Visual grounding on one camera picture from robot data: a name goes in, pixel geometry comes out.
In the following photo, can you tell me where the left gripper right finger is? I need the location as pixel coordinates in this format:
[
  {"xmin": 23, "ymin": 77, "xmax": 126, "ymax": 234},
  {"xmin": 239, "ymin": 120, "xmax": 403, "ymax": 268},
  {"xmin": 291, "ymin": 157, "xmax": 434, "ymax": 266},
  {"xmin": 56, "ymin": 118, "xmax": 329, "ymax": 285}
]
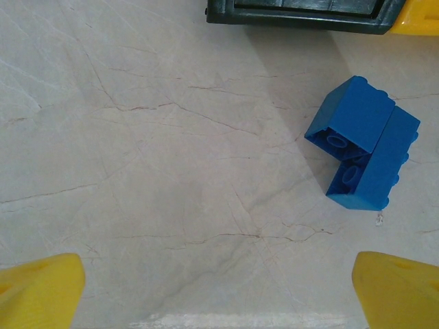
[{"xmin": 352, "ymin": 251, "xmax": 439, "ymax": 329}]

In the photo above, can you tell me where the blue square lego brick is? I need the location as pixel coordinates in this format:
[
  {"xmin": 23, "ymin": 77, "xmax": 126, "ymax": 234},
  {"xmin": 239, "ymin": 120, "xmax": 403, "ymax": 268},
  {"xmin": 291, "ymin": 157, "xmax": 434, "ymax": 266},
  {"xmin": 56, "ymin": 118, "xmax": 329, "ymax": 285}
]
[{"xmin": 304, "ymin": 75, "xmax": 394, "ymax": 162}]

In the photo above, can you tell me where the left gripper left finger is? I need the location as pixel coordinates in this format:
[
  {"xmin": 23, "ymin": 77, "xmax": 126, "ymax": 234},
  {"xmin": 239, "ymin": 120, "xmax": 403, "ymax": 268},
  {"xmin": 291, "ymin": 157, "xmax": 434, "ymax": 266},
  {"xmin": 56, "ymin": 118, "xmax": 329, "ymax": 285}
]
[{"xmin": 0, "ymin": 252, "xmax": 86, "ymax": 329}]

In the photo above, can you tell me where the blue long lego brick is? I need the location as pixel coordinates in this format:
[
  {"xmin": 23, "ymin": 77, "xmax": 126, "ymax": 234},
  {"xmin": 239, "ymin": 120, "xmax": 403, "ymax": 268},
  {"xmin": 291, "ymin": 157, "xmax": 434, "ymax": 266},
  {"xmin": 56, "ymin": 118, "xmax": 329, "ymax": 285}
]
[{"xmin": 324, "ymin": 105, "xmax": 422, "ymax": 211}]

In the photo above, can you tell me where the black plastic bin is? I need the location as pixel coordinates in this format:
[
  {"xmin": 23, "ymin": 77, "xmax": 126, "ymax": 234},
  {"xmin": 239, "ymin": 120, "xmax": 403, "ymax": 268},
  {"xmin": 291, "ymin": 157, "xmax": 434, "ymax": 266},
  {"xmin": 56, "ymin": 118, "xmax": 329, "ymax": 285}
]
[{"xmin": 204, "ymin": 0, "xmax": 407, "ymax": 36}]

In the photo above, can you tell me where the yellow plastic bin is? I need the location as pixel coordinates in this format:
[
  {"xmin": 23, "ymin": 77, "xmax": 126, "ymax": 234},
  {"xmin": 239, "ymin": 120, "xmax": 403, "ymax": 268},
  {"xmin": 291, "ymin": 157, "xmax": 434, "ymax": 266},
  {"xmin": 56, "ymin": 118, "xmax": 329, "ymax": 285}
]
[{"xmin": 390, "ymin": 0, "xmax": 439, "ymax": 37}]

